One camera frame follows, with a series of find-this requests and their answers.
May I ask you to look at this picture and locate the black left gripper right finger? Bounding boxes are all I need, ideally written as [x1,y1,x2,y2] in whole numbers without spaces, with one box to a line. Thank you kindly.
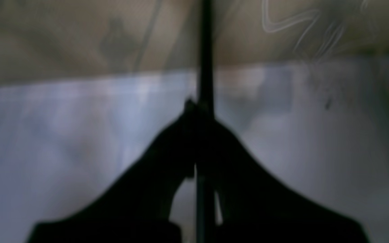
[196,108,369,243]

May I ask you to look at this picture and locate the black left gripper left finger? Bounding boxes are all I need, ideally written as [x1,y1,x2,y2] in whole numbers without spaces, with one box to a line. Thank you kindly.
[28,100,197,243]

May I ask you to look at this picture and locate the green table cloth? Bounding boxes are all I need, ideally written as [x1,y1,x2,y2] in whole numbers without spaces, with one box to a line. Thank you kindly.
[0,56,389,243]

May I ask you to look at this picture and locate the black aluminium frame beam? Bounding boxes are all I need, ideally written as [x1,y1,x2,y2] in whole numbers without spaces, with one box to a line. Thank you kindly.
[196,0,216,243]

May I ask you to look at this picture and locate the white cable on floor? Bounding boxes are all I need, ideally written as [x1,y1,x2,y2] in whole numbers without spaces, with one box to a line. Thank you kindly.
[260,0,370,63]

